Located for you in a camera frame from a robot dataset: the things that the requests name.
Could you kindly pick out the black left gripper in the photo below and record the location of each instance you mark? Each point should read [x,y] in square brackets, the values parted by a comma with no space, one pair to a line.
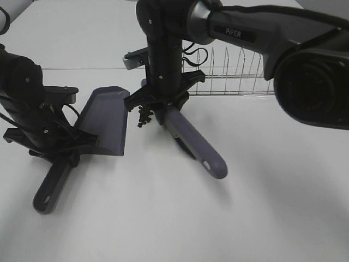
[51,145]

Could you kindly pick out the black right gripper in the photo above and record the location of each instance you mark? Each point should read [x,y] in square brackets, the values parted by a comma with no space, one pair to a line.
[158,94]

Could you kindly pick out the pile of coffee beans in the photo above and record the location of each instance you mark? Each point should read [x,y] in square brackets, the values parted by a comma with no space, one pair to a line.
[145,115]

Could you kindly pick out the grey hand brush black bristles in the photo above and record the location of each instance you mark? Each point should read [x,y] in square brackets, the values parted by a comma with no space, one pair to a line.
[202,150]

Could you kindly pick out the grey plastic dustpan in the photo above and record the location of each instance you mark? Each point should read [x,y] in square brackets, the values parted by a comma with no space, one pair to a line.
[104,115]

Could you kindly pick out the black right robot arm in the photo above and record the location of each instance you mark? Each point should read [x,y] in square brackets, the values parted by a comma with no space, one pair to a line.
[305,54]

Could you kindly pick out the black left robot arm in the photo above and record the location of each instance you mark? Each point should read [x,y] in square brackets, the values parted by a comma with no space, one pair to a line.
[36,111]

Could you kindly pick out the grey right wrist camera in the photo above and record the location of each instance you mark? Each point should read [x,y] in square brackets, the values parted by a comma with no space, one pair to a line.
[136,59]

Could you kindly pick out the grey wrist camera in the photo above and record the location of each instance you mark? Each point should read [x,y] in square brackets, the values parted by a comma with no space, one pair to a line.
[136,59]
[60,95]

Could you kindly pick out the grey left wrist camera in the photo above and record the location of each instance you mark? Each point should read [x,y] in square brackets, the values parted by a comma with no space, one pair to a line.
[60,95]

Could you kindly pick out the metal wire rack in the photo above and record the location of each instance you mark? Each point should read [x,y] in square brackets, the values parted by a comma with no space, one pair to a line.
[230,71]

